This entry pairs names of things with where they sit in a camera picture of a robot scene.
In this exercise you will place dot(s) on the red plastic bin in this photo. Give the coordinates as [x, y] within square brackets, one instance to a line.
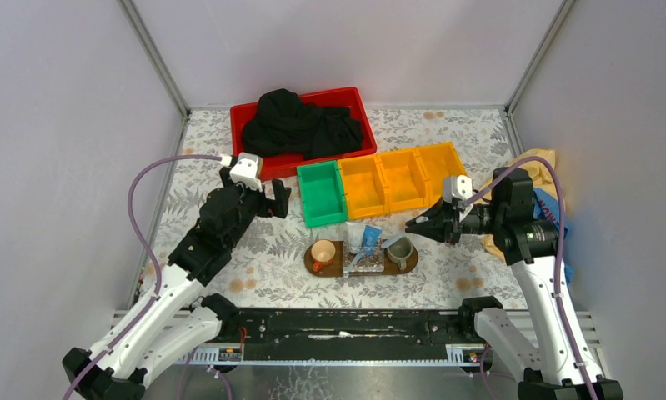
[286, 165]

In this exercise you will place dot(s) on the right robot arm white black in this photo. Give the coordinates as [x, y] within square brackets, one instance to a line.
[559, 365]

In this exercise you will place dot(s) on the grey cup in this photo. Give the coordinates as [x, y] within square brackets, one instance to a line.
[400, 253]

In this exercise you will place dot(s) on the blue toothpaste tube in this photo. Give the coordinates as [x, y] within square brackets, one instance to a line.
[370, 238]

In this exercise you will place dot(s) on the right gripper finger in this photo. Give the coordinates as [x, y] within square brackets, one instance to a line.
[434, 212]
[430, 229]

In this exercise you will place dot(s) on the white toothpaste tube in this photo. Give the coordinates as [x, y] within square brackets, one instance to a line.
[355, 232]

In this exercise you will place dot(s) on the black cloth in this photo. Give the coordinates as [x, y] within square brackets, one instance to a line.
[284, 124]

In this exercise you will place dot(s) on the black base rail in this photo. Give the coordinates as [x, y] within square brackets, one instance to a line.
[348, 335]

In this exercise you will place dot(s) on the blue cloth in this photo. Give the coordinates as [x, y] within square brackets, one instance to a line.
[546, 207]

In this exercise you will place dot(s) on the yellow bin with toothpaste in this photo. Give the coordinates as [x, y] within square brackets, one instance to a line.
[404, 179]

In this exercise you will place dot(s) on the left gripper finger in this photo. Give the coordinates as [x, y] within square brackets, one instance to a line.
[224, 174]
[280, 204]

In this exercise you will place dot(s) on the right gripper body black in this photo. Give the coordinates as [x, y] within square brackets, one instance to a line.
[478, 221]

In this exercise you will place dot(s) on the orange cup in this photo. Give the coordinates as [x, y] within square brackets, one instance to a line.
[322, 252]

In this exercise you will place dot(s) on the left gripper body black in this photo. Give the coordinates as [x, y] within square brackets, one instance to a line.
[263, 197]

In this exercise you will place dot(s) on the clear textured glass holder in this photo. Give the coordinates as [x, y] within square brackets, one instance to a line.
[378, 255]

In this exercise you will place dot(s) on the yellow cloth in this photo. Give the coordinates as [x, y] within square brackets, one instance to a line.
[538, 172]

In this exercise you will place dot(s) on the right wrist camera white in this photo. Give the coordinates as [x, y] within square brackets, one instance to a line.
[457, 187]

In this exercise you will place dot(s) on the green plastic bin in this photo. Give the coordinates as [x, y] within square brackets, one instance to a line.
[322, 194]

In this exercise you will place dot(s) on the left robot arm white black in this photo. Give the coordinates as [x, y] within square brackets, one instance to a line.
[127, 359]

